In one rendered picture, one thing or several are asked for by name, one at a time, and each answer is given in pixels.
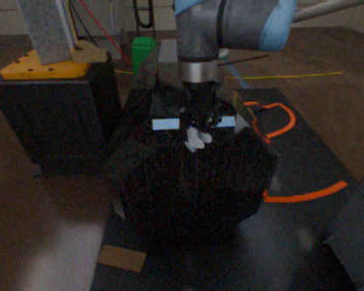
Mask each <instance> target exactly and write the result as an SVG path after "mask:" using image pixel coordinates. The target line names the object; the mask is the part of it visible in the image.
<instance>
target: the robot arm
mask: <svg viewBox="0 0 364 291"><path fill-rule="evenodd" d="M296 5H297V0H175V14H174V17H176V40H177V53H178V58H177V62H178V74H179V79H180V80H181V81H182V85H183V87H186V89H183V90H181V91H178V92H176V93H174V92H172V93H169V94H166V95H164V98H161V99H160V100H161V104H162V105H163V107H173V106H175V105H176V104H178V103H179V102H181V101H183V105H182V107H181V108H180V116H179V117H180V119H179V132H180V136H181V137H182V140H183V141H184V142H185V144H186V146H187V147H188V148H189V150H191V152H195V151H196V150H197V148H203V147H204V143H203V142H205V143H210V142H211V135H209V134H208V133H207V127H209V128H210V127H211V126H217V125H218V122H222V110H223V104H221V103H218V102H216V93H217V89H219V88H220V84H221V81H214V80H215V79H216V78H217V77H218V56H219V49H238V50H256V51H260V52H261V53H263V52H265V51H279V50H281V49H283V47H284V45H285V43H286V41H287V39H288V37H289V32H290V28H291V25H292V22H293V19H294V15H295V13H296ZM219 109H221V110H220V118H219Z"/></svg>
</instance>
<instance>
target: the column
mask: <svg viewBox="0 0 364 291"><path fill-rule="evenodd" d="M16 4H17V7H18V9H19V12H20V13H21V17H22V19H23V22H24V24H25V27H26V29H27V31H28V32H29V37H30V40H31V41H32V44H33V46H34V48H35V51H36V54H37V56H38V59H39V61H40V63H41V64H42V65H44V64H52V63H55V62H59V61H69V60H73V59H72V54H71V51H70V47H69V45H68V40H67V37H66V34H65V32H64V28H63V26H62V21H61V17H60V15H59V11H58V9H57V5H56V3H55V0H16Z"/></svg>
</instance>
